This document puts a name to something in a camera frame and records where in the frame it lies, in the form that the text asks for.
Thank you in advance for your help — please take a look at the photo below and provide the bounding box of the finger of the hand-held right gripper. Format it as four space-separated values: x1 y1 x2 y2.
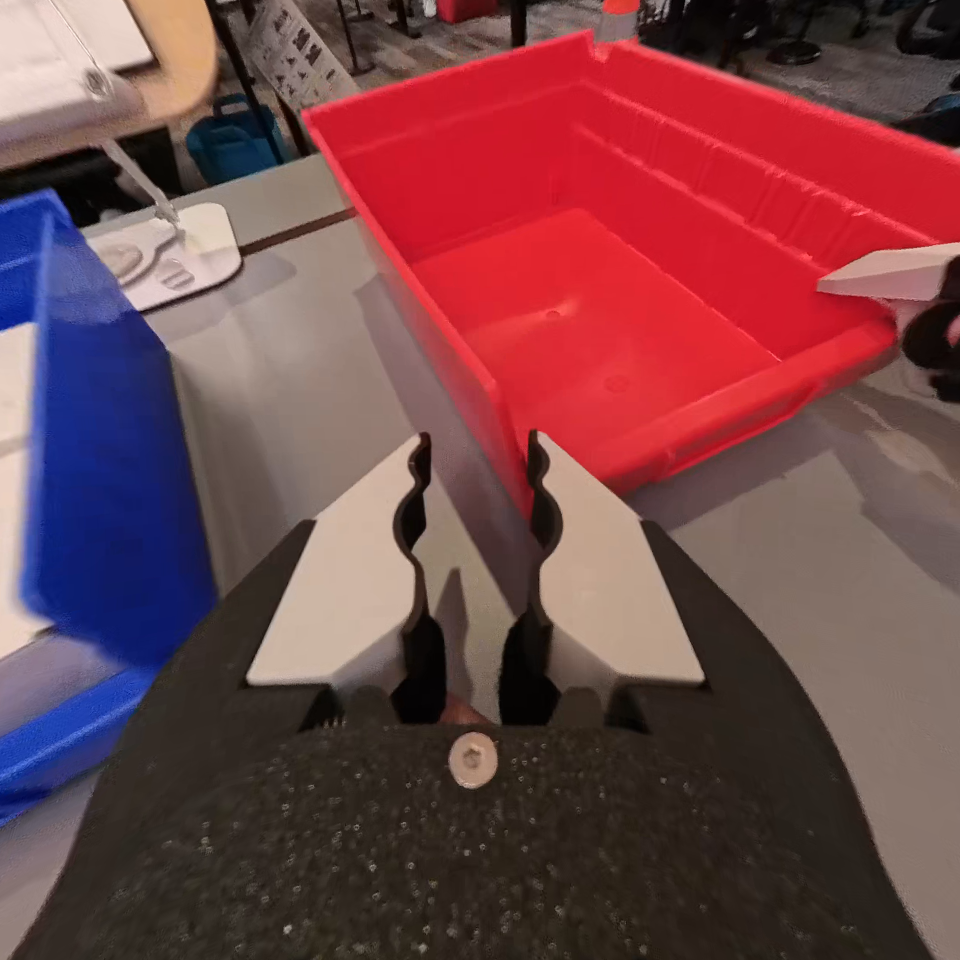
816 241 960 303

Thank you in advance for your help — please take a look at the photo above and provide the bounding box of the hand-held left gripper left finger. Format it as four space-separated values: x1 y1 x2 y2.
246 431 447 725

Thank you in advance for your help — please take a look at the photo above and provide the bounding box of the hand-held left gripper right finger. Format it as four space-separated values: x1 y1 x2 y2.
498 429 708 727

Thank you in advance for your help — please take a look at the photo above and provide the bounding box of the blue plastic bin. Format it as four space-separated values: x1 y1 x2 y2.
0 187 219 826

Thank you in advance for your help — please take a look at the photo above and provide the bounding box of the red plastic bin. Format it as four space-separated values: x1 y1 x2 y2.
300 30 942 519

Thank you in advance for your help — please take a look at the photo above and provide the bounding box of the white lamp stand base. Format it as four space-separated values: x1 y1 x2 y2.
0 0 243 312

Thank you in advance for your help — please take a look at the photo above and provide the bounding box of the orange traffic cone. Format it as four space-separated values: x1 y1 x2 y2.
594 0 640 48

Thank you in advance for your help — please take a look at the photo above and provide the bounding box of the blue basket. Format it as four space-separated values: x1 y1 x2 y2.
186 93 290 186

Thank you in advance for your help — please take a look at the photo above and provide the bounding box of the white printed poster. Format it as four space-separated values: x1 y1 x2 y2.
251 0 357 114

